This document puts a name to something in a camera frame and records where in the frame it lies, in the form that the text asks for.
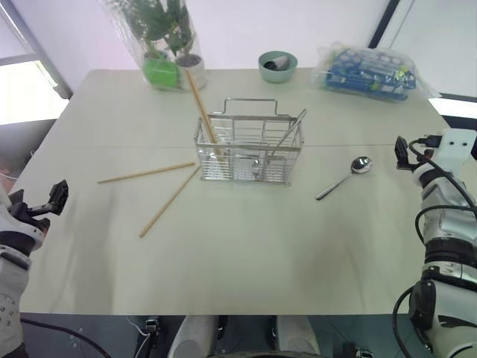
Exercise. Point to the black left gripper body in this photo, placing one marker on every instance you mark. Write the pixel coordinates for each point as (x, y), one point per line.
(27, 213)

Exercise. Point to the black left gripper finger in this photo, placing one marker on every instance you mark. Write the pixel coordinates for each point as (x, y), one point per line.
(54, 209)
(59, 189)

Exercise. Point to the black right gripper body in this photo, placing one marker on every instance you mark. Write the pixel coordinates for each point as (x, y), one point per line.
(420, 158)

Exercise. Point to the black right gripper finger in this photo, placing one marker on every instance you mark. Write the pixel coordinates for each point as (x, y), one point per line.
(401, 153)

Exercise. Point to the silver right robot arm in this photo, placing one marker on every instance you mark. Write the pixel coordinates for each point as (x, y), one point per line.
(445, 238)

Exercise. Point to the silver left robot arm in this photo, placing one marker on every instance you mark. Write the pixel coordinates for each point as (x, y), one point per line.
(10, 294)

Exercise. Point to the silver metal spoon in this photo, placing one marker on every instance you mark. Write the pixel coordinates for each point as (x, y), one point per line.
(360, 165)

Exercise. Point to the clear bag of blue packs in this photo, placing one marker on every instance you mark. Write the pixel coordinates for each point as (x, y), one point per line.
(367, 76)

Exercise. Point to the light wooden chopstick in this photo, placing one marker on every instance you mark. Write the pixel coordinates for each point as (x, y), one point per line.
(205, 118)
(169, 202)
(195, 90)
(146, 173)

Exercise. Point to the silver metal cutlery piece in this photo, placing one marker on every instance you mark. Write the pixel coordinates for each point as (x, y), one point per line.
(293, 129)

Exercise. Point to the pale green bowl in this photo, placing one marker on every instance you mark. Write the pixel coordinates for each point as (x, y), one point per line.
(278, 74)

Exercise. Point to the grey roll in bowl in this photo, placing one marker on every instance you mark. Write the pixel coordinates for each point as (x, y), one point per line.
(277, 62)

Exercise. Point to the bright green plant pot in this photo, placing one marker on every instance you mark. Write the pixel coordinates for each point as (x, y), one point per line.
(161, 71)

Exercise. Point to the white plant pot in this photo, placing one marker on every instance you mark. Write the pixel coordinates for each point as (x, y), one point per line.
(194, 67)

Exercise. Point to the grey rounded robot leg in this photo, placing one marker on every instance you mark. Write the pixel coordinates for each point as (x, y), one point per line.
(298, 335)
(194, 337)

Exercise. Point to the green plant in clear wrap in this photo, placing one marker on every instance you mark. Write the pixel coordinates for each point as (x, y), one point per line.
(156, 22)

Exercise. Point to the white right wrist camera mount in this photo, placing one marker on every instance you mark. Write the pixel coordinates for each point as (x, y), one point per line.
(455, 149)

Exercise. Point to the grey window frame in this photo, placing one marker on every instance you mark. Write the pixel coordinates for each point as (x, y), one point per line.
(35, 52)

